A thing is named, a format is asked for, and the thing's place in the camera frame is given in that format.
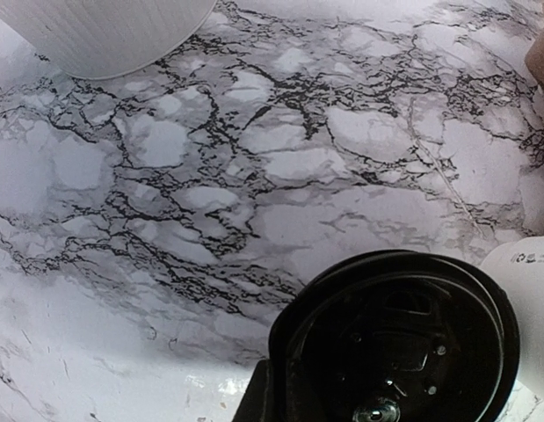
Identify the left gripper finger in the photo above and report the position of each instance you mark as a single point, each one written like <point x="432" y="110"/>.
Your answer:
<point x="269" y="395"/>

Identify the black cup lid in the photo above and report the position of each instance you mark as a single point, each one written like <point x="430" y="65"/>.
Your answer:
<point x="395" y="335"/>

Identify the white ribbed utensil container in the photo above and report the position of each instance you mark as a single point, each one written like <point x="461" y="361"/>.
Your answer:
<point x="102" y="39"/>

